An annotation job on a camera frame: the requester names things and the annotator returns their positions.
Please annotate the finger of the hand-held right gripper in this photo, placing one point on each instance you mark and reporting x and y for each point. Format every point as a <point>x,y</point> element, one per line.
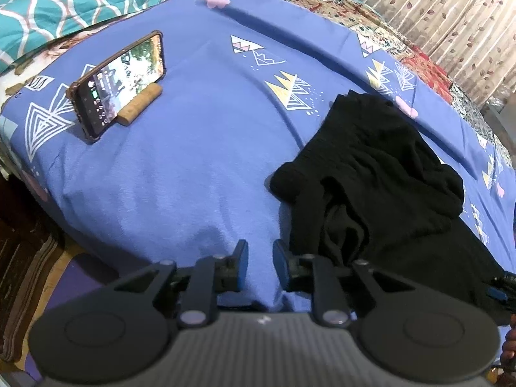
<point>500,288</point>

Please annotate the wooden phone stand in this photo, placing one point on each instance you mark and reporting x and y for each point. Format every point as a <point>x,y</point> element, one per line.
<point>139,105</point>

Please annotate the blue printed bedsheet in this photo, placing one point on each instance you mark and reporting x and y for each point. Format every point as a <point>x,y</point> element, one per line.
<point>201,149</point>

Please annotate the striped floor rug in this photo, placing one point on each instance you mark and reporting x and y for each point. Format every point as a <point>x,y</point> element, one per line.
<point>24,290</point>

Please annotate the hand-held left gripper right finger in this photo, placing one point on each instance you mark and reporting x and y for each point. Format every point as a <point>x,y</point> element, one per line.
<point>280,260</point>

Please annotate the black pants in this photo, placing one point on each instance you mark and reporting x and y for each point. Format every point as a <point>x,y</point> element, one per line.
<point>375,177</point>

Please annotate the smartphone in brown case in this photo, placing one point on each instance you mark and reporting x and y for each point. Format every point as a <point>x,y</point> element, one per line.
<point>117,84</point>

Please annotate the person's right hand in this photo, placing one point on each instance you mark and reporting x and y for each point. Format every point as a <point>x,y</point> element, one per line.
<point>509,348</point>

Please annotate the red floral quilt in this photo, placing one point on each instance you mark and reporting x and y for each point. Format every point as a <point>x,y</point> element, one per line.
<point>338,4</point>

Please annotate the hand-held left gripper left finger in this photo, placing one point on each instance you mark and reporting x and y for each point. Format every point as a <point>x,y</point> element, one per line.
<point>241,262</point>

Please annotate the beige leaf patterned curtain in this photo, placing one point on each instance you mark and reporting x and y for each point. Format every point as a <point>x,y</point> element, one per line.
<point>451,8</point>

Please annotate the teal patterned pillow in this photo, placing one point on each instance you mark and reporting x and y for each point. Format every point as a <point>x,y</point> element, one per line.
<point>60,4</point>

